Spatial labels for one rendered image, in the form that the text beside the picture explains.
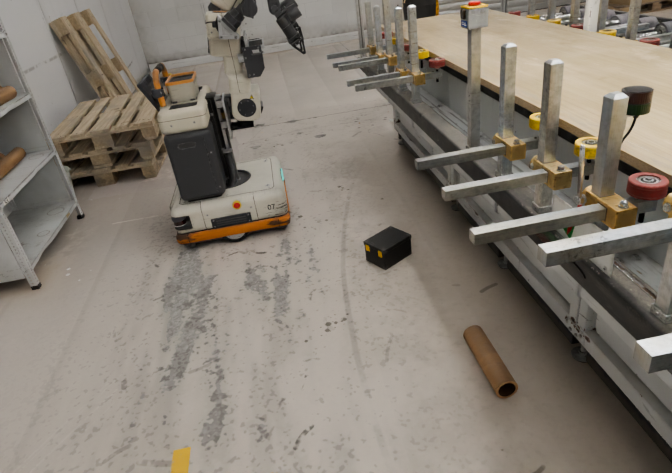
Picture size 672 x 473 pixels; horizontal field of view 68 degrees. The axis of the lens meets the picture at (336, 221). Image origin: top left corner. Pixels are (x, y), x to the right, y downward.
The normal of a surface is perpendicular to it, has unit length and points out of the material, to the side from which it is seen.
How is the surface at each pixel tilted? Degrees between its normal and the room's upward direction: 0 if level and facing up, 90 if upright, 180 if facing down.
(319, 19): 90
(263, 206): 90
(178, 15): 90
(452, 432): 0
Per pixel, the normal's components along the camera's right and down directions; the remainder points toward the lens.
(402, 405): -0.13, -0.87
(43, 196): 0.15, 0.46
